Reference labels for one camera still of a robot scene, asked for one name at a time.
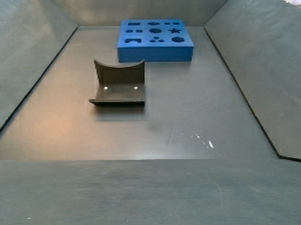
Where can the black curved holder stand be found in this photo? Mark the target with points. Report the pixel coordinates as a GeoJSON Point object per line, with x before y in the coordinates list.
{"type": "Point", "coordinates": [122, 85]}

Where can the blue shape sorter block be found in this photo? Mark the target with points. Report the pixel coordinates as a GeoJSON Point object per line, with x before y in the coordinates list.
{"type": "Point", "coordinates": [154, 40]}

